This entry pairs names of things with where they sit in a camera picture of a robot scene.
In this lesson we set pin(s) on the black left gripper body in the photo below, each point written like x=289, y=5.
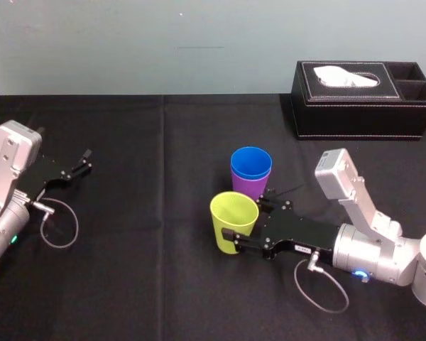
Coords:
x=39, y=174

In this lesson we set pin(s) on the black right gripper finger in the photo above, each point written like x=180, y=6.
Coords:
x=275, y=203
x=246, y=245

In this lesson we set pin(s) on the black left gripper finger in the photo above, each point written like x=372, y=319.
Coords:
x=82, y=160
x=79, y=172

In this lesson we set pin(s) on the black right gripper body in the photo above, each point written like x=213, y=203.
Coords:
x=298, y=232

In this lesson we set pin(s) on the lime green plastic cup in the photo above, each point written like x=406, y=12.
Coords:
x=230, y=220

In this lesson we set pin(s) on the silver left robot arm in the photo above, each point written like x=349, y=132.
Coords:
x=7, y=167

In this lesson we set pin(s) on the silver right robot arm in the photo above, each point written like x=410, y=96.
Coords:
x=369, y=248

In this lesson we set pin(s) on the purple plastic cup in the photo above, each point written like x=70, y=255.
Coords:
x=250, y=186

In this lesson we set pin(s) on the blue plastic cup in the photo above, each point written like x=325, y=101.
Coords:
x=250, y=161

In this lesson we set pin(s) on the black leather tissue box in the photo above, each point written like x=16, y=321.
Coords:
x=358, y=113

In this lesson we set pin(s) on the black table cloth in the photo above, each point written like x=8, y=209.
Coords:
x=128, y=284

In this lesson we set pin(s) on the white tissue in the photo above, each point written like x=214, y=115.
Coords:
x=344, y=76

